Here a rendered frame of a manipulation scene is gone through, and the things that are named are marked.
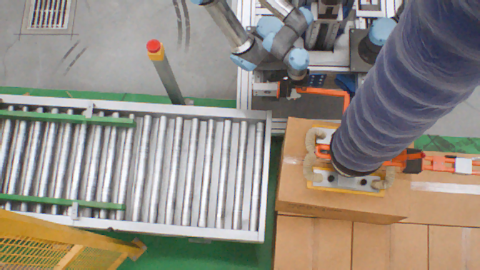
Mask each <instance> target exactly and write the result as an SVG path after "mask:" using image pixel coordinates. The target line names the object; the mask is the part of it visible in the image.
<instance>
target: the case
mask: <svg viewBox="0 0 480 270"><path fill-rule="evenodd" d="M312 124H318V125H326V126H332V127H339V126H340V123H334V122H329V121H317V120H311V119H300V118H294V117H288V119H287V123H286V130H285V134H284V142H283V149H282V155H281V161H280V167H279V177H278V184H277V190H276V202H275V208H274V211H282V212H288V213H294V214H304V215H309V216H320V217H325V218H330V219H341V220H346V221H357V222H360V221H362V222H367V223H373V224H383V225H389V224H392V223H395V222H398V221H401V220H403V219H407V218H408V217H409V209H410V197H411V174H410V173H403V172H402V171H403V170H402V171H400V167H399V166H395V169H396V170H395V171H396V172H395V173H396V174H395V175H396V177H395V179H394V181H395V182H394V184H392V185H391V187H389V188H387V189H385V191H384V197H377V196H364V195H358V194H345V193H339V192H332V191H320V190H313V189H307V188H306V178H305V177H304V175H303V163H304V159H305V156H306V155H307V154H308V151H307V150H306V146H305V145H306V144H305V143H306V142H305V140H306V139H305V138H306V133H307V131H308V130H309V129H312ZM313 166H319V167H326V168H333V167H332V165H331V162H330V160H323V159H316V160H314V162H313ZM373 174H384V175H385V176H386V169H385V168H384V167H383V166H380V167H379V168H378V169H377V170H376V171H375V172H373Z"/></svg>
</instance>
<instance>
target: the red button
mask: <svg viewBox="0 0 480 270"><path fill-rule="evenodd" d="M146 48H147V50H148V51H149V52H151V54H152V53H156V52H158V51H159V50H160V49H161V43H160V42H159V41H158V40H156V39H152V40H150V41H148V42H147V44H146Z"/></svg>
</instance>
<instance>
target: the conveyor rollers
mask: <svg viewBox="0 0 480 270"><path fill-rule="evenodd" d="M168 119H169V118H168V117H166V116H160V117H159V124H158V131H157V138H156V150H155V157H154V167H153V175H152V181H151V193H150V200H149V212H148V219H147V223H152V224H156V223H157V216H158V210H159V197H160V191H161V178H162V171H163V164H164V152H165V145H166V133H167V125H168ZM28 123H29V120H21V119H19V127H18V131H17V135H16V143H15V147H14V154H13V158H12V163H11V170H10V174H9V181H8V185H7V189H6V194H16V187H17V183H18V178H19V172H20V167H21V160H22V155H23V151H24V143H25V139H26V132H27V128H28ZM151 123H152V116H149V115H145V116H143V122H142V129H141V139H140V146H139V157H138V164H137V169H136V181H135V187H134V197H133V204H132V210H131V221H132V222H140V221H141V209H142V203H143V195H144V184H145V178H146V166H147V160H148V153H149V142H150V136H151ZM13 124H14V119H4V127H3V131H2V135H1V141H0V191H1V185H2V181H3V177H4V169H5V165H6V158H7V154H8V150H9V143H10V138H11V132H12V128H13ZM199 124H200V119H191V131H190V139H189V146H188V153H187V161H186V175H185V183H184V197H183V204H182V212H181V226H190V222H191V208H192V200H193V192H194V177H195V170H196V155H197V147H198V139H199ZM232 124H233V121H229V120H225V121H224V125H223V134H222V143H221V159H220V169H219V185H218V194H217V203H216V219H215V229H224V216H225V206H226V189H227V179H228V170H229V161H230V151H231V134H232ZM42 128H43V121H34V128H33V132H32V136H31V143H30V149H29V155H28V160H27V164H26V172H25V177H24V183H23V189H22V193H21V195H26V196H31V190H32V186H33V180H34V173H35V169H36V160H37V156H38V152H39V144H40V140H41V132H42ZM57 128H58V122H52V121H50V122H49V129H48V133H47V138H46V146H45V150H44V157H43V163H42V168H41V175H40V179H39V187H38V192H37V196H45V197H46V193H47V189H48V184H49V175H50V171H51V163H52V158H53V153H54V145H55V141H56V133H57ZM88 128H89V125H88V124H80V127H79V135H78V140H76V150H75V154H74V163H73V169H72V170H73V173H72V178H71V187H70V192H69V199H74V200H78V195H79V186H80V181H81V172H82V167H83V162H84V153H85V148H86V138H87V134H88ZM183 128H184V118H181V117H176V121H174V134H173V141H172V148H171V161H170V169H169V181H168V189H167V195H166V208H165V215H164V224H171V225H173V224H174V213H175V205H176V192H177V184H178V177H179V163H180V156H181V143H182V135H183ZM264 128H265V123H262V122H258V123H256V138H255V149H254V159H253V170H252V181H251V201H250V212H249V231H258V229H259V207H260V196H261V173H262V161H263V150H264ZM72 129H73V123H64V130H63V134H62V139H61V148H60V152H59V161H58V165H57V170H56V178H55V183H54V191H53V196H52V197H54V198H60V199H62V196H63V193H62V191H63V187H64V179H65V173H66V165H67V159H68V155H69V147H70V141H71V133H72ZM215 129H216V120H213V119H208V121H207V129H206V144H205V152H204V167H203V176H201V191H200V199H199V215H198V222H197V227H201V228H207V219H208V211H209V195H210V186H211V170H212V161H213V153H214V137H215ZM103 130H104V125H96V124H95V128H94V137H93V143H92V148H91V157H90V162H89V171H88V177H87V183H86V191H85V197H84V201H93V200H94V190H95V185H96V176H97V170H98V165H99V155H100V150H101V140H102V135H103ZM248 130H249V123H248V122H247V121H240V122H239V139H238V149H237V160H236V178H235V187H234V205H233V216H232V226H231V229H232V230H241V212H242V211H243V201H244V182H245V171H246V151H247V141H248ZM134 133H135V128H129V127H126V131H125V137H124V147H123V154H122V160H121V170H120V176H119V186H118V192H117V198H116V202H117V203H120V204H124V205H125V206H126V196H127V190H128V184H129V174H130V167H131V157H132V150H133V145H134ZM118 136H119V127H118V126H111V130H110V134H109V145H108V150H107V155H106V166H105V171H104V181H103V186H102V193H101V201H103V202H109V201H110V196H111V185H112V179H113V174H114V164H115V158H116V148H117V142H118Z"/></svg>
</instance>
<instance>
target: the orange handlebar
mask: <svg viewBox="0 0 480 270"><path fill-rule="evenodd" d="M297 92H301V93H309V94H322V95H330V96H342V97H344V110H343V115H344V112H345V110H346V108H347V106H348V105H349V96H350V95H349V94H347V91H335V90H328V89H314V88H306V91H302V90H301V89H300V88H298V90H297ZM320 149H329V144H319V145H317V146H316V148H315V154H316V156H317V157H319V158H320V159H331V157H330V154H326V153H321V152H320ZM424 160H428V161H431V166H430V165H424V170H430V171H436V172H450V173H455V168H449V167H445V162H447V163H455V161H456V159H454V158H447V157H445V156H435V155H433V156H427V155H426V156H425V157H424ZM382 165H386V166H399V167H402V165H403V163H402V162H397V161H385V162H384V163H383V164H382ZM472 165H473V166H480V161H473V160H472ZM470 175H475V176H480V171H474V170H472V173H471V174H470Z"/></svg>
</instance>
